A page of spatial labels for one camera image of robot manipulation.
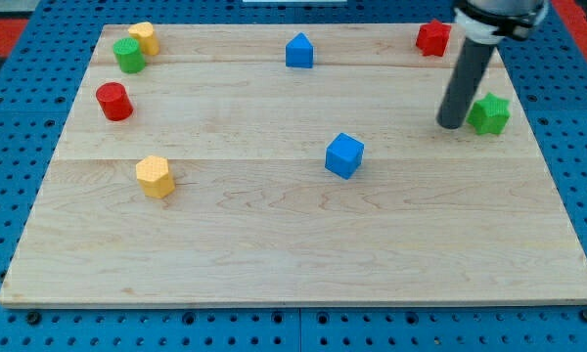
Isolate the robot wrist flange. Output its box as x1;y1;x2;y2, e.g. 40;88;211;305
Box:
452;0;549;45

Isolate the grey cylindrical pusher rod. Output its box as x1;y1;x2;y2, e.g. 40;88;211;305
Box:
436;38;495;130

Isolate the wooden board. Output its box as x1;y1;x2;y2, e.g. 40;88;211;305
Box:
0;23;587;309

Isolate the yellow hexagon block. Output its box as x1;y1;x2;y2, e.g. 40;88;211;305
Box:
135;155;175;198

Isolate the red star block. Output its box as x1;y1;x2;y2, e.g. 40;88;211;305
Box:
416;19;452;57

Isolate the green star block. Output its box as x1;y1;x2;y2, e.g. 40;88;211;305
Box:
467;93;511;135

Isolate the blue cube block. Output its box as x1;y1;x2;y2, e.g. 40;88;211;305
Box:
325;133;365;179

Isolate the blue triangle-top block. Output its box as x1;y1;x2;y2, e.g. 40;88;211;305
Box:
285;32;314;68

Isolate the yellow heart block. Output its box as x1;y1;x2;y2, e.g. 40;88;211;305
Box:
127;22;160;56

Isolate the green cylinder block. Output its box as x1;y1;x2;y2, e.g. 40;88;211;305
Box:
113;37;146;73

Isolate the red cylinder block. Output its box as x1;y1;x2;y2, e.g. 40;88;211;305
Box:
95;82;133;121

